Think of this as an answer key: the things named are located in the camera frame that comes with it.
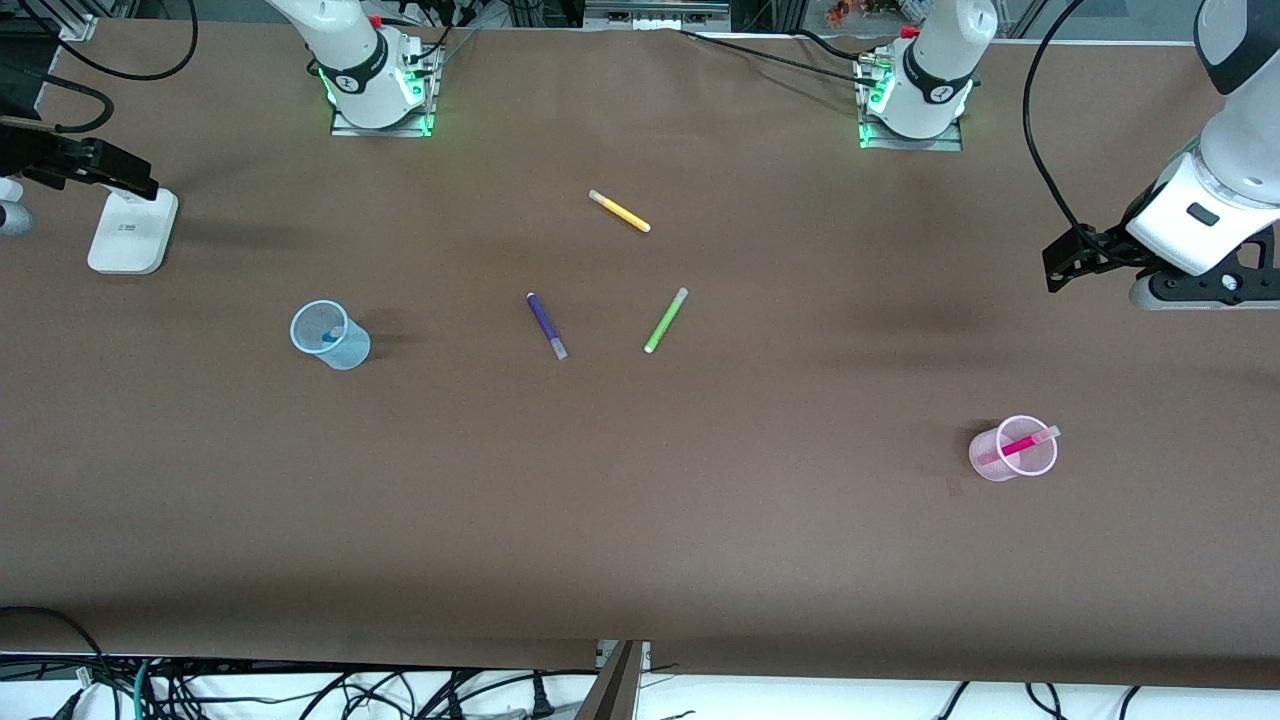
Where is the pink marker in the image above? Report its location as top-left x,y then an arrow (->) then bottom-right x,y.
975,425 -> 1062,469

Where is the translucent pink plastic cup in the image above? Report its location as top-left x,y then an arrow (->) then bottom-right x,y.
968,414 -> 1059,483

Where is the translucent blue plastic cup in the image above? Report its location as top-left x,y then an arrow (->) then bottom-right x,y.
289,300 -> 372,372

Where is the green marker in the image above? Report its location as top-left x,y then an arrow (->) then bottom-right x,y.
643,287 -> 690,355

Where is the yellow marker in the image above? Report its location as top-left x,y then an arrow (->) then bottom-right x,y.
588,189 -> 652,234

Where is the purple marker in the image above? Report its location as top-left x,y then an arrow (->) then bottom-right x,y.
526,292 -> 569,361

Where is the grey metal bar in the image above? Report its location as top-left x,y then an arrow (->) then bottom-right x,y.
583,0 -> 733,33

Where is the brown table cover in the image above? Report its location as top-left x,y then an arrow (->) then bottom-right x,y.
0,18 -> 1280,691

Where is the brown wooden beam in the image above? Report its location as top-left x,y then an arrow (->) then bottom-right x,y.
575,640 -> 649,720

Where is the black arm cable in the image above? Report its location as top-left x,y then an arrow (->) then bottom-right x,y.
1020,0 -> 1096,236
0,0 -> 198,136

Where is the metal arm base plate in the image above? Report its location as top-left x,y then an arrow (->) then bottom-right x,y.
330,45 -> 442,139
855,50 -> 966,153

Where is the thin black table cable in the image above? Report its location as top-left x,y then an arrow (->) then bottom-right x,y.
680,28 -> 871,83

